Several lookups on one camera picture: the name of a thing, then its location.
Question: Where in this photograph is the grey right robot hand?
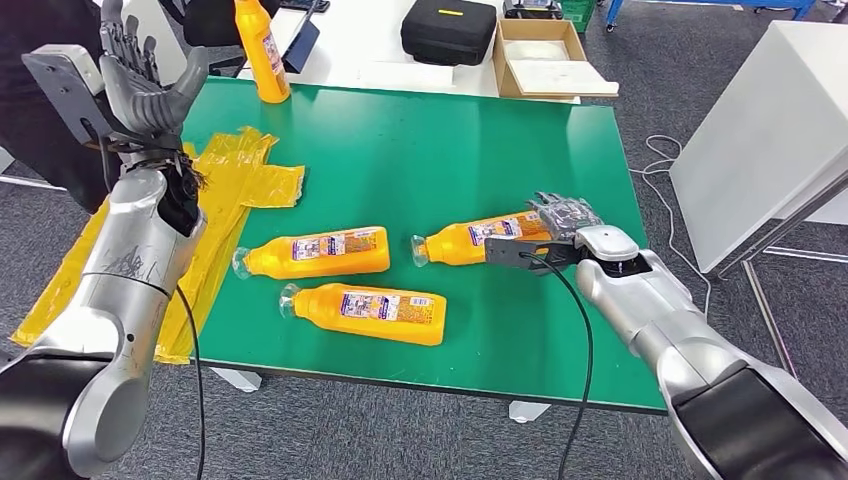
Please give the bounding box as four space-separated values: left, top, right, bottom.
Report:
526 192 605 241

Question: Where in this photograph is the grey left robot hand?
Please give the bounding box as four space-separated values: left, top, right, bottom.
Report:
99 0 211 138

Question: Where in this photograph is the orange labelled plastic bottle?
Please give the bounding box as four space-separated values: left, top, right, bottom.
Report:
409 210 554 268
233 0 293 105
278 283 448 348
231 226 392 282

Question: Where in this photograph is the white panel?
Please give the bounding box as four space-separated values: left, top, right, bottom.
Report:
119 0 193 87

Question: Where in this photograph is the black office chair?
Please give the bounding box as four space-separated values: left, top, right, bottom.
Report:
157 0 283 79

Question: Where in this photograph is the yellow plastic sheet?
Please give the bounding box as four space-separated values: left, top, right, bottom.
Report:
9 125 307 366

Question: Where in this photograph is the person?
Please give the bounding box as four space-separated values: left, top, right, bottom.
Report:
0 0 127 217

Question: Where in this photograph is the white foam insert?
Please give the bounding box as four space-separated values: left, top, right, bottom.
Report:
506 39 621 97

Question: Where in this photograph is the white floor bar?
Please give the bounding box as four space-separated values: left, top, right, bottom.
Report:
0 173 68 193

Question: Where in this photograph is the dark tablet screen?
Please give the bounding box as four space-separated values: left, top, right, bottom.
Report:
281 19 321 75

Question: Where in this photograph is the brown cardboard box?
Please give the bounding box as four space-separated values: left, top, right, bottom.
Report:
491 18 621 102

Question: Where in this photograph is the black keyboard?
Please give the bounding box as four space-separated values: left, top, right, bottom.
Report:
278 0 331 16

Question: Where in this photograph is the white table foot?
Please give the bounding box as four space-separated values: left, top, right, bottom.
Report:
507 400 552 425
209 365 264 394

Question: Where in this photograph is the green plastic crate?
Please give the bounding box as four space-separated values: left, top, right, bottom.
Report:
555 0 598 34

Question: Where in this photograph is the white cabinet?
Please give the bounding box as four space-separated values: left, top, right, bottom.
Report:
667 19 848 274

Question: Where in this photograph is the black carrying case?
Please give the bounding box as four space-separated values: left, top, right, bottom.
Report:
400 0 498 68

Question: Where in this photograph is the white table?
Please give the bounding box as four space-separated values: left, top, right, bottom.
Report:
237 0 583 106

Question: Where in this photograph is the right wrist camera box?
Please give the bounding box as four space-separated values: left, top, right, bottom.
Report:
483 237 588 274

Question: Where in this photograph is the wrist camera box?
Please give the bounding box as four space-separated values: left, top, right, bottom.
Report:
483 237 588 274
21 42 130 152

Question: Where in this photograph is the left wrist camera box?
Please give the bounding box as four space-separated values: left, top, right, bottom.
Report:
21 42 130 152

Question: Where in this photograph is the white floor cable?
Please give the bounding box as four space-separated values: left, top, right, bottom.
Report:
627 134 713 319

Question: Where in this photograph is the black right camera cable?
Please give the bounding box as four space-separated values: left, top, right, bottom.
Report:
518 250 596 480

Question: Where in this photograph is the blue metal rack frame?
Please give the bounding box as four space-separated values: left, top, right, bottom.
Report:
602 0 821 34

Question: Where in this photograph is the grey metal stand frame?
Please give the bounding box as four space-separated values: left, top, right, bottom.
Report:
712 168 848 379

